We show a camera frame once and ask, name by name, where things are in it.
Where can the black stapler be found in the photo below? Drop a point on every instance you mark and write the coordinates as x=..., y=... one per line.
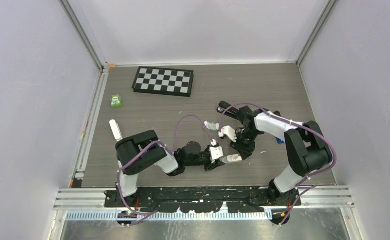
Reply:
x=225, y=108

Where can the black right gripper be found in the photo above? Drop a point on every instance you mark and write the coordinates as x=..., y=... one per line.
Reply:
x=245, y=151

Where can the green toy block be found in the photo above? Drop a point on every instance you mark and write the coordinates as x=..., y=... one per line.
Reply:
x=116, y=101

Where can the white stapler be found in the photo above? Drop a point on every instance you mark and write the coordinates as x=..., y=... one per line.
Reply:
x=115, y=130

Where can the white staple box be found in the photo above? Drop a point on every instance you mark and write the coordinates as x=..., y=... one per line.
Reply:
x=234, y=158

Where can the slotted cable duct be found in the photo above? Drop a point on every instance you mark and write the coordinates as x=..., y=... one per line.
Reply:
x=123, y=216

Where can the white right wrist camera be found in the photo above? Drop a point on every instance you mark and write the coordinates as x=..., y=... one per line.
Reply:
x=227, y=132

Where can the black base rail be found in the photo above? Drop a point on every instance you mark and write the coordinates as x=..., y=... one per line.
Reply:
x=237, y=199

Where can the black white chessboard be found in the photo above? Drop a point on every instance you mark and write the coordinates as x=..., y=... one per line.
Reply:
x=163, y=81

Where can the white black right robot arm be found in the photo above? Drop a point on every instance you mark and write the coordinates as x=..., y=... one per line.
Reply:
x=306, y=151

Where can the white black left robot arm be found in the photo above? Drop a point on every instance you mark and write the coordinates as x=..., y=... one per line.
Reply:
x=139, y=152

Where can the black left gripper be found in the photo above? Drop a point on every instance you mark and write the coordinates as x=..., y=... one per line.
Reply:
x=210, y=166

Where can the blue stapler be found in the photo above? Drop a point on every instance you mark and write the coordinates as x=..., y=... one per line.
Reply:
x=279, y=141

